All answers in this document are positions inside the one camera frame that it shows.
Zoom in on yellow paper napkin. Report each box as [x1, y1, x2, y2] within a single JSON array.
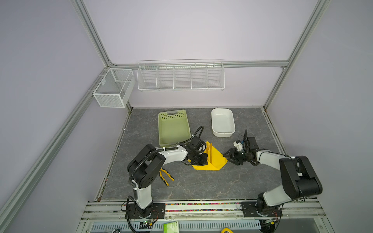
[[192, 142, 228, 171]]

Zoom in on green perforated plastic basket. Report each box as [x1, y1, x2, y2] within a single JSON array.
[[158, 109, 191, 147]]

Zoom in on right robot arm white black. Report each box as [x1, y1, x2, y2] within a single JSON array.
[[223, 131, 323, 216]]

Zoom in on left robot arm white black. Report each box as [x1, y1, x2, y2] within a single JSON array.
[[127, 126, 208, 218]]

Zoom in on white oval plastic tub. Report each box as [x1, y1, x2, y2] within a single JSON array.
[[211, 108, 236, 137]]

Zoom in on yellow black pliers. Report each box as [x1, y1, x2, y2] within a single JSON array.
[[159, 168, 174, 186]]

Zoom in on green white small box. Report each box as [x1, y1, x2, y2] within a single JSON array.
[[163, 221, 180, 233]]

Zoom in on yellow tape measure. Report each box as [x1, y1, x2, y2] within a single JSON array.
[[221, 228, 233, 233]]

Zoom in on small white mesh basket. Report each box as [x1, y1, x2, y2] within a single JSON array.
[[93, 69, 136, 108]]

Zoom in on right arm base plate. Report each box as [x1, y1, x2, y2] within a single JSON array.
[[240, 201, 283, 217]]

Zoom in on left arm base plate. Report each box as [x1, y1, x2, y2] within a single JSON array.
[[125, 203, 166, 219]]

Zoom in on long white wire shelf basket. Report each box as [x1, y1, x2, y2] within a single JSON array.
[[137, 59, 225, 91]]

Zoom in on aluminium frame rail base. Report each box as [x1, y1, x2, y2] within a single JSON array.
[[76, 199, 334, 233]]

